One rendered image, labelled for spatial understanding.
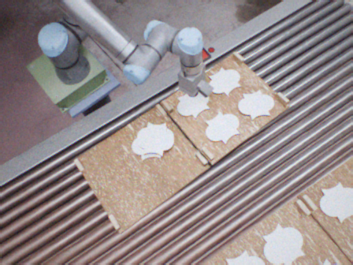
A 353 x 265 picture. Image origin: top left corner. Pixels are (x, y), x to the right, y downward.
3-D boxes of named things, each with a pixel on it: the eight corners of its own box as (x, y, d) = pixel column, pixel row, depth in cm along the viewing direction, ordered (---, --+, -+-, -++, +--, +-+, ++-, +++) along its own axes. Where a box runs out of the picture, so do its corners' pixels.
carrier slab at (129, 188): (75, 161, 122) (73, 160, 121) (158, 106, 130) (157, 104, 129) (120, 234, 109) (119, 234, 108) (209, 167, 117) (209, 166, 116)
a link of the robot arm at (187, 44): (183, 20, 93) (208, 31, 91) (185, 45, 103) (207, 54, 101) (169, 38, 91) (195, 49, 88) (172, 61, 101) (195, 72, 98)
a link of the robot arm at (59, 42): (44, 61, 127) (27, 39, 115) (65, 38, 131) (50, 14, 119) (66, 72, 124) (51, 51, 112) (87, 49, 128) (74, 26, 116)
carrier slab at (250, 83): (160, 104, 131) (159, 102, 129) (232, 55, 139) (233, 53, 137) (212, 166, 117) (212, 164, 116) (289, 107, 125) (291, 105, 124)
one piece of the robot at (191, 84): (204, 83, 99) (204, 108, 113) (218, 64, 101) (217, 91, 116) (174, 68, 102) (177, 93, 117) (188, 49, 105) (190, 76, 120)
